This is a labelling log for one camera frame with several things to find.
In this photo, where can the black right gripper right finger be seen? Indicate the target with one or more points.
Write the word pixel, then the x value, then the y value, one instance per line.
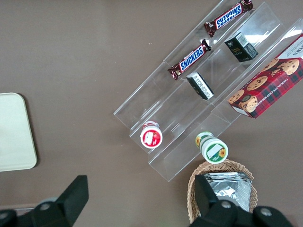
pixel 208 203

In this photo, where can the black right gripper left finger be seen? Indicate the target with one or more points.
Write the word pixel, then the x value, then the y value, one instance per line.
pixel 68 198

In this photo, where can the oval light wicker basket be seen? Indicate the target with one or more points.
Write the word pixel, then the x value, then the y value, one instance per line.
pixel 193 189

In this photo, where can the cream plastic tray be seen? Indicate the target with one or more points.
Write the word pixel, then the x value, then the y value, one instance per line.
pixel 14 132

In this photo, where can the silver foil packs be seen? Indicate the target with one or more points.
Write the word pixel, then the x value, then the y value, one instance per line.
pixel 232 189

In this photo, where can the green lid yogurt cup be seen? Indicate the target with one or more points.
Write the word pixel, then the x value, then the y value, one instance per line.
pixel 214 149

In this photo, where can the red lid yogurt cup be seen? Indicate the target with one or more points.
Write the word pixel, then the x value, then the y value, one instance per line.
pixel 151 137

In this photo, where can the clear acrylic stepped stand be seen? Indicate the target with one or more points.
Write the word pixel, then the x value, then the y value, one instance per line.
pixel 170 106

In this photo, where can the small black carton box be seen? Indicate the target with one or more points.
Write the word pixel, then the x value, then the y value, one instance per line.
pixel 241 47
pixel 201 86

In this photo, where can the red tartan cookie box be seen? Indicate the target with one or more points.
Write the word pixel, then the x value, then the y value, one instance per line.
pixel 272 89

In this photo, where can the Snickers chocolate bar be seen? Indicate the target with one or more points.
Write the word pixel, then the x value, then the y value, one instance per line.
pixel 189 61
pixel 228 19

